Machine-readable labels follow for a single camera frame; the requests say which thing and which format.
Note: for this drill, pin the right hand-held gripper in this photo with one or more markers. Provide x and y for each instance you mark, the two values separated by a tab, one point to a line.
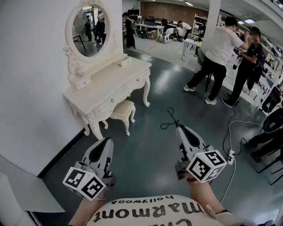
205	165

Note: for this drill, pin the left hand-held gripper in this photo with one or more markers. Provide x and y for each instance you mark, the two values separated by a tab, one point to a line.
85	185

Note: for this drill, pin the white vanity dressing table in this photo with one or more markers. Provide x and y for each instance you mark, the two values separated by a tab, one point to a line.
115	77

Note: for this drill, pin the person's right forearm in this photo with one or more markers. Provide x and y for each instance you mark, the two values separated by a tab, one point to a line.
203	196

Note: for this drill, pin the person's left forearm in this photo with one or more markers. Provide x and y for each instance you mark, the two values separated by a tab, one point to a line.
86	209

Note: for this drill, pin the white power strip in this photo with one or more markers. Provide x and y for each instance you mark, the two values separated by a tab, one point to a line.
231	156

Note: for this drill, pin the white upholstered stool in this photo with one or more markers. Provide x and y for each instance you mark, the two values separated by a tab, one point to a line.
122	109

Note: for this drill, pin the person's cream printed shirt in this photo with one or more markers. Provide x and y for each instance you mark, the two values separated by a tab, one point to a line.
154	212

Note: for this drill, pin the white jar red label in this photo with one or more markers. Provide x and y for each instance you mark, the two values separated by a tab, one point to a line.
80	73

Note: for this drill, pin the black office chair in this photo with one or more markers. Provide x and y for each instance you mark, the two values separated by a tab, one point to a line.
272	99

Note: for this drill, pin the small white table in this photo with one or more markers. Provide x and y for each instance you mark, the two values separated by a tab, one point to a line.
190	42

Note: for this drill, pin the cardboard box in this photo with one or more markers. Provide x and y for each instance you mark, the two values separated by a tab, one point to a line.
154	35

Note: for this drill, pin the oval white-framed mirror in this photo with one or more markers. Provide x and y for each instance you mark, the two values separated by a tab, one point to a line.
92	39

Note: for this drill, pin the white shelf rack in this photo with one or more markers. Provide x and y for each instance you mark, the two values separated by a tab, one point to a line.
194	22

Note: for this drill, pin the long white desk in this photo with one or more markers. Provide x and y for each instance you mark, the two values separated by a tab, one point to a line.
152	26

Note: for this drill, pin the ceiling light panel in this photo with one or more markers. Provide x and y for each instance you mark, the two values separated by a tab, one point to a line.
249	21
188	3

